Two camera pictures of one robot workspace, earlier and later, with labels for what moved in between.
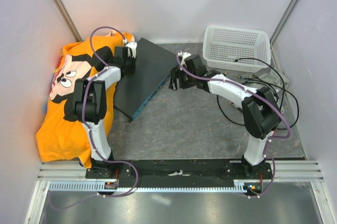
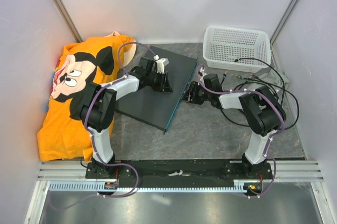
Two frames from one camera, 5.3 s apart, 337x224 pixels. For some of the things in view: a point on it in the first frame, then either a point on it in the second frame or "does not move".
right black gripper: x=177 y=72 to x=192 y=87
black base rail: x=179 y=173 does not move
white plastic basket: x=222 y=46 does not move
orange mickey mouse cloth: x=61 y=137 does not move
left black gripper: x=131 y=70 to x=164 y=86
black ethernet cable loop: x=273 y=128 does not move
